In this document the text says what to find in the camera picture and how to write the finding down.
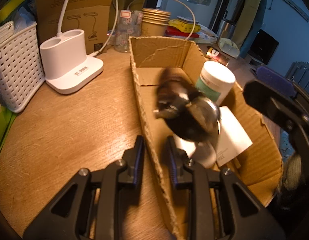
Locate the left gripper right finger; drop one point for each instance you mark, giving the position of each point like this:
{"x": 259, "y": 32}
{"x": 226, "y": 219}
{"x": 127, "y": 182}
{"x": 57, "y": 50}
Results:
{"x": 179, "y": 176}

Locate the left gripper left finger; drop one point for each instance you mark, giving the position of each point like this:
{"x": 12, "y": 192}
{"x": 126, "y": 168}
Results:
{"x": 134, "y": 158}

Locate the black headphones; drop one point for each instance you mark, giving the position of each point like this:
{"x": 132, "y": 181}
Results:
{"x": 193, "y": 118}

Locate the white round jar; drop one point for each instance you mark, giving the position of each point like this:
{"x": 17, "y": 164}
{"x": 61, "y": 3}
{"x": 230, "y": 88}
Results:
{"x": 215, "y": 81}

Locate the red gold tin can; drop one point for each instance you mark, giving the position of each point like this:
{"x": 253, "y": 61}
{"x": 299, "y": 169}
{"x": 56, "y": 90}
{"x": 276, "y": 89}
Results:
{"x": 215, "y": 55}

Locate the open cardboard box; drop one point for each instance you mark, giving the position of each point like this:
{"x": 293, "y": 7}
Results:
{"x": 217, "y": 165}

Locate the clear tissue box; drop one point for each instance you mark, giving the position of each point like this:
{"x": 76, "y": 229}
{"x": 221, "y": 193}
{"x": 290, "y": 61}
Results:
{"x": 228, "y": 47}

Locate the steel thermos mug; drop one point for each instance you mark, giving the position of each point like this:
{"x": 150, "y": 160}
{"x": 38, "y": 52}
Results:
{"x": 226, "y": 29}

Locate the white desk lamp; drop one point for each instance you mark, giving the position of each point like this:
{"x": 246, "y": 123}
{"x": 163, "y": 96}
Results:
{"x": 67, "y": 67}

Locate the yellow packet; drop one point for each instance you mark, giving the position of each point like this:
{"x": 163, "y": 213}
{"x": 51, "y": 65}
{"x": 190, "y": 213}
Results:
{"x": 184, "y": 26}

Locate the red book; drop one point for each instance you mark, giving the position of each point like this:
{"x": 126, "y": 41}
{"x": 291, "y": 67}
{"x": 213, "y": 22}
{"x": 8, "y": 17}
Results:
{"x": 172, "y": 31}

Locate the white plastic basket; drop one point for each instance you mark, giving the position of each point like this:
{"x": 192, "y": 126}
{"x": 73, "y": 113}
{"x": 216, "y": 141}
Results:
{"x": 24, "y": 72}

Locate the stack of paper cups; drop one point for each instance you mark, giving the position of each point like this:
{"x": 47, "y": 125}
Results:
{"x": 154, "y": 22}

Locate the brown lamp packaging box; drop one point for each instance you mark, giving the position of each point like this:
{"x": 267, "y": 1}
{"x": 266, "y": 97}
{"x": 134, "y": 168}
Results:
{"x": 91, "y": 16}

